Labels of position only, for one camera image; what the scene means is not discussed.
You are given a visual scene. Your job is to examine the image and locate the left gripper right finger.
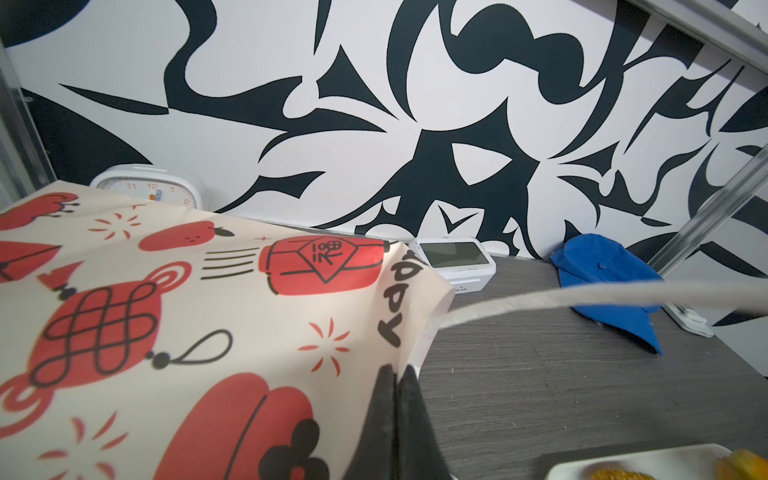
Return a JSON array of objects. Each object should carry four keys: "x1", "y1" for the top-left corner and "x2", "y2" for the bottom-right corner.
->
[{"x1": 396, "y1": 365, "x2": 453, "y2": 480}]

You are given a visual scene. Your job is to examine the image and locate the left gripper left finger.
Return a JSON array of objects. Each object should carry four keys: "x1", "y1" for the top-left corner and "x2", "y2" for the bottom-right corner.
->
[{"x1": 343, "y1": 365, "x2": 396, "y2": 479}]

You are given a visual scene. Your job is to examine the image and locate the sesame oval fake bread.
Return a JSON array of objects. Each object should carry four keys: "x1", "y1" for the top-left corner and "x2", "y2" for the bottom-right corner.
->
[{"x1": 589, "y1": 468, "x2": 655, "y2": 480}]

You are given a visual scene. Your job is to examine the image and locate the red white paper bag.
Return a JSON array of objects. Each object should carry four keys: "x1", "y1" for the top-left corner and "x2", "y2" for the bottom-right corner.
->
[{"x1": 1, "y1": 182, "x2": 767, "y2": 479}]

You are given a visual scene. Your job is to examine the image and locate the orange fake croissant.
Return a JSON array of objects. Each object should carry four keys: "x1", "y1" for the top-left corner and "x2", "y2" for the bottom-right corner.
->
[{"x1": 715, "y1": 450, "x2": 768, "y2": 480}]

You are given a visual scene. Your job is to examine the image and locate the white digital clock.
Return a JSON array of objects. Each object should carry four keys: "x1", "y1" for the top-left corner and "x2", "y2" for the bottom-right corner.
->
[{"x1": 408, "y1": 237, "x2": 497, "y2": 294}]

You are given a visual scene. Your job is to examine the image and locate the blue baseball cap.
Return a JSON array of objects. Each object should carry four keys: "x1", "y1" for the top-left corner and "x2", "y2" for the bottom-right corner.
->
[{"x1": 550, "y1": 234, "x2": 662, "y2": 354}]

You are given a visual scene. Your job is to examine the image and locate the white plastic tray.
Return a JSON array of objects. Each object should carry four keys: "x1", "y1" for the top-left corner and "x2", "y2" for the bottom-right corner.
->
[{"x1": 545, "y1": 444, "x2": 731, "y2": 480}]

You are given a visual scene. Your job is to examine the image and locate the small white round clock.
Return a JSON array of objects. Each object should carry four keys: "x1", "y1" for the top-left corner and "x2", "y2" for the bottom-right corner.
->
[{"x1": 90, "y1": 164, "x2": 209, "y2": 211}]

